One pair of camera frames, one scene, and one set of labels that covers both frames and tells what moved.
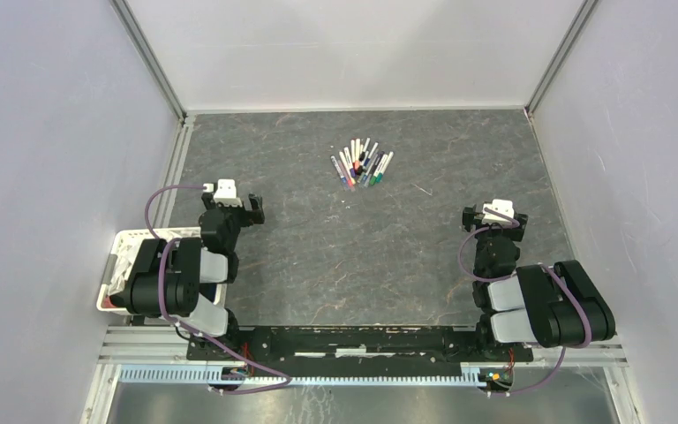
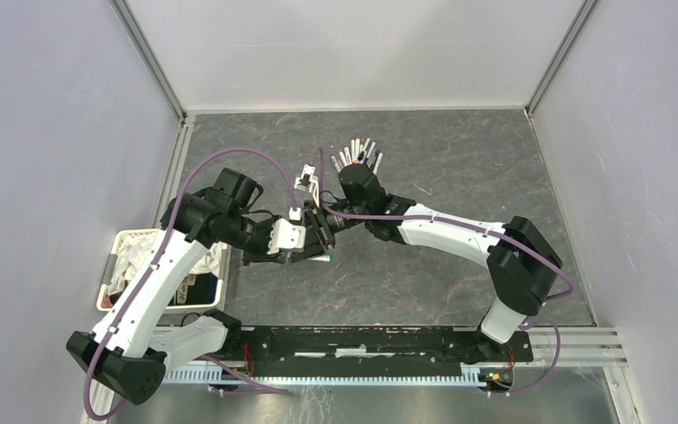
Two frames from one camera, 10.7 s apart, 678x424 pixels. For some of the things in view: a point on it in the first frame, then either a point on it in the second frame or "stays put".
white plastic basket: [125, 246] stays put
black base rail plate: [354, 350] stays put
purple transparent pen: [372, 168] stays put
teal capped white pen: [387, 163] to [326, 258]
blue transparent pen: [371, 166] stays put
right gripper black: [470, 217] to [318, 217]
